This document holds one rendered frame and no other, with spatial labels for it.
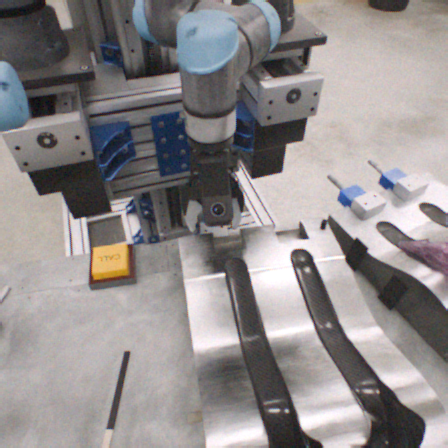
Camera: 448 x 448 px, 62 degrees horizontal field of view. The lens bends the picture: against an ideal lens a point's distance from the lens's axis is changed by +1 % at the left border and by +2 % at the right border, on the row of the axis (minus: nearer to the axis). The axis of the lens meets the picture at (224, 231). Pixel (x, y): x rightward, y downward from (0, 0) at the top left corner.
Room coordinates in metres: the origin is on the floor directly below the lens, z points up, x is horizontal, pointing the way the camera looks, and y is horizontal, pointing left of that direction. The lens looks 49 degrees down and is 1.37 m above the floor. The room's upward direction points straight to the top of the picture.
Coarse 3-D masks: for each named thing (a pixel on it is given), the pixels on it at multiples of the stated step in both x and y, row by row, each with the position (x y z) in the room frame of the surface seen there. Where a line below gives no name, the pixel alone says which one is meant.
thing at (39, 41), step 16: (0, 16) 0.70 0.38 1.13; (16, 16) 0.71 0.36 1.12; (32, 16) 0.72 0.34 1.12; (48, 16) 0.76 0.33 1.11; (0, 32) 0.70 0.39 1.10; (16, 32) 0.70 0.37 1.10; (32, 32) 0.71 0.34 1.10; (48, 32) 0.74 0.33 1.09; (0, 48) 0.70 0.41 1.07; (16, 48) 0.69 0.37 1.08; (32, 48) 0.70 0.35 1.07; (48, 48) 0.72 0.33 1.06; (64, 48) 0.75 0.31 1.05; (16, 64) 0.68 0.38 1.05; (32, 64) 0.69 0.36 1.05; (48, 64) 0.70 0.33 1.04
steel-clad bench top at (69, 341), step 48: (0, 288) 0.36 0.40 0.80; (48, 288) 0.36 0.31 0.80; (144, 288) 0.36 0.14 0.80; (0, 336) 0.27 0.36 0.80; (48, 336) 0.27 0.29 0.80; (96, 336) 0.27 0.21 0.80; (144, 336) 0.27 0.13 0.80; (0, 384) 0.19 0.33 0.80; (48, 384) 0.19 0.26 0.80; (96, 384) 0.19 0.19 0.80; (144, 384) 0.19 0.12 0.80; (192, 384) 0.19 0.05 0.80; (432, 384) 0.19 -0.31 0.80; (0, 432) 0.13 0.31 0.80; (48, 432) 0.13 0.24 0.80; (96, 432) 0.13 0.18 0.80; (144, 432) 0.13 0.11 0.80; (192, 432) 0.13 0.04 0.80
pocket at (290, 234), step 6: (282, 228) 0.44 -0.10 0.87; (288, 228) 0.44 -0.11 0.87; (294, 228) 0.44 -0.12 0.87; (300, 228) 0.44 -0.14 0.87; (276, 234) 0.43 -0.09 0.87; (282, 234) 0.43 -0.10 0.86; (288, 234) 0.43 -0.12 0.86; (294, 234) 0.43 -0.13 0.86; (300, 234) 0.43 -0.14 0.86; (306, 234) 0.41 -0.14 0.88; (282, 240) 0.42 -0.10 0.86; (288, 240) 0.42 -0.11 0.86; (294, 240) 0.42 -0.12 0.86
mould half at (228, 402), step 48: (192, 240) 0.40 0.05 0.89; (336, 240) 0.40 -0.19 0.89; (192, 288) 0.30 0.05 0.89; (288, 288) 0.30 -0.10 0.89; (336, 288) 0.31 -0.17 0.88; (192, 336) 0.23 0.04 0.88; (288, 336) 0.23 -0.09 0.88; (384, 336) 0.22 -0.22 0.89; (240, 384) 0.15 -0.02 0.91; (288, 384) 0.15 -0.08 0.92; (336, 384) 0.15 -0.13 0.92; (240, 432) 0.10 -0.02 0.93; (336, 432) 0.10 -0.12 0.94; (432, 432) 0.10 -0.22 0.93
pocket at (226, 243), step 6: (234, 234) 0.42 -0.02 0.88; (240, 234) 0.42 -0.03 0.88; (216, 240) 0.41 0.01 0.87; (222, 240) 0.41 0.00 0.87; (228, 240) 0.41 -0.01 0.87; (234, 240) 0.41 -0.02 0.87; (240, 240) 0.42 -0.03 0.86; (216, 246) 0.40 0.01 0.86; (222, 246) 0.40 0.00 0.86; (228, 246) 0.40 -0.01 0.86; (234, 246) 0.40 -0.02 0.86; (240, 246) 0.40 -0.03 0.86; (246, 246) 0.39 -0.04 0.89; (216, 252) 0.39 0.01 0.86
